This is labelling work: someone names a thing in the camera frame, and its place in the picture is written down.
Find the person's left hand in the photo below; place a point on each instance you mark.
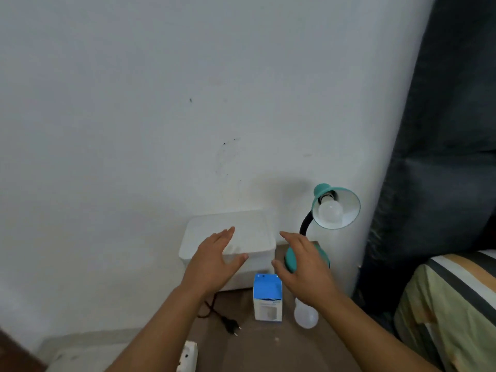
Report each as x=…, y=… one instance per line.
x=209, y=267

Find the person's right hand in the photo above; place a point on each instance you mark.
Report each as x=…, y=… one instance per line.
x=310, y=275

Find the white light bulb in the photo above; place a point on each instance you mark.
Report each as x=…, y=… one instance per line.
x=330, y=213
x=306, y=319

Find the blue white bulb carton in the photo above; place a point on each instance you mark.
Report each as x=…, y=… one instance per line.
x=267, y=290

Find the white storage box lid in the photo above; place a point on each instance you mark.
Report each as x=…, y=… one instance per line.
x=248, y=232

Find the teal desk lamp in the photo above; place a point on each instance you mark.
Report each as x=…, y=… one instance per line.
x=346, y=207

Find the person's left forearm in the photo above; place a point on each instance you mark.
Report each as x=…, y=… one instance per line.
x=162, y=333

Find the person's right forearm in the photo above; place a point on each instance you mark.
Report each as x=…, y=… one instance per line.
x=360, y=337

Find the white power strip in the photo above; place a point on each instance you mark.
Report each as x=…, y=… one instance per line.
x=189, y=356

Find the striped pillow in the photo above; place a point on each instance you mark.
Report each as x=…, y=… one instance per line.
x=445, y=313

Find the brown wooden door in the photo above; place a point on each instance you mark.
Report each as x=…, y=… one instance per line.
x=11, y=358

